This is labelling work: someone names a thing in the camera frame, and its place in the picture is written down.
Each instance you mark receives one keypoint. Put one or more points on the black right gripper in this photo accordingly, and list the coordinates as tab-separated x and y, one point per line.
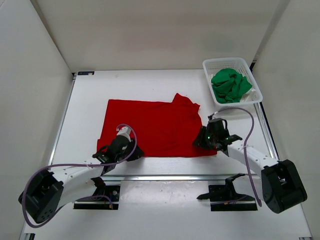
200	140

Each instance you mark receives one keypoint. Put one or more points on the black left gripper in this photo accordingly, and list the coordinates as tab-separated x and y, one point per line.
137	153

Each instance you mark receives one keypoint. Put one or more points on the red t shirt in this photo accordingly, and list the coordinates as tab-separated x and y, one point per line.
163	129

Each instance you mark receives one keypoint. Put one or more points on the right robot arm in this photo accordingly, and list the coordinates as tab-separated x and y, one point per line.
275	182

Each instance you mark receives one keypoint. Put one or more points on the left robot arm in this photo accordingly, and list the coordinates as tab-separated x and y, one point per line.
49	190

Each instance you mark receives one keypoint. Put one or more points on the white cloth in basket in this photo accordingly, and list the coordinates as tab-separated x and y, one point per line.
247	97

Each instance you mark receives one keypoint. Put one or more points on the green t shirt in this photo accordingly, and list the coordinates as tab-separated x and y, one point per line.
229	86

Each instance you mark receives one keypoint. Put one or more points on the white plastic basket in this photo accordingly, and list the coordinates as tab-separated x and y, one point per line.
212	66

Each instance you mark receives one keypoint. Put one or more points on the small label sticker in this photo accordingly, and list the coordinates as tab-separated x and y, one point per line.
86	73

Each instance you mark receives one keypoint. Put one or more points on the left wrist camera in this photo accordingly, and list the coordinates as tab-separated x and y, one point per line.
125	131

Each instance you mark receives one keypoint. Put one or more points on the aluminium rail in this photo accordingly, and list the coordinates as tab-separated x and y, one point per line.
175	177

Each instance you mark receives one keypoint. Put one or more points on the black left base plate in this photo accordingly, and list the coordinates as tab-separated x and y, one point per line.
105	198

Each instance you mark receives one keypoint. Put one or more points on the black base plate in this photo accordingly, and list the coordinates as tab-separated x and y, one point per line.
105	198
224	198

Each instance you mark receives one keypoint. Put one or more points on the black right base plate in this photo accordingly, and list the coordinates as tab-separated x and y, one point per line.
224	198

